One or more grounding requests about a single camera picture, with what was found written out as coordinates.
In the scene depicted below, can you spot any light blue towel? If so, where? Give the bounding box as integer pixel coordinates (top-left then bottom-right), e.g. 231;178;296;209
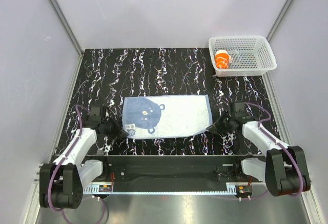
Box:
122;95;213;139

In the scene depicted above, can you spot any orange and white towel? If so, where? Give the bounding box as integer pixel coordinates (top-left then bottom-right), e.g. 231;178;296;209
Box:
215;50;232;69

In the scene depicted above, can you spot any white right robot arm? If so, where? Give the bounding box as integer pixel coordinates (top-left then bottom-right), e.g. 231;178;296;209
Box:
206;101;311;196

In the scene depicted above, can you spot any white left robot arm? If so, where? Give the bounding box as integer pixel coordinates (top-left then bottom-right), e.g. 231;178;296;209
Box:
39;105;128;212

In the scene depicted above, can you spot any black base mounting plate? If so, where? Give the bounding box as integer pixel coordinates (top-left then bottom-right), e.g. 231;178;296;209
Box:
83;155;264;184

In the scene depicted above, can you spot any white plastic basket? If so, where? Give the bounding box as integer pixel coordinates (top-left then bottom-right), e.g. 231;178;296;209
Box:
208;35;277;77

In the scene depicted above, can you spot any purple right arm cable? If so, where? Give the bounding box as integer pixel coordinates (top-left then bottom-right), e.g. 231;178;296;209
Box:
238;102;307;201

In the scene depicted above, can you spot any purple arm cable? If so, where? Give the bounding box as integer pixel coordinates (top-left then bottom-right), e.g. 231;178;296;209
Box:
47;105;110;223
238;102;307;201

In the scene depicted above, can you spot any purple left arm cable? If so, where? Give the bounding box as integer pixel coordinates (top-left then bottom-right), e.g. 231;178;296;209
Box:
47;105;110;223

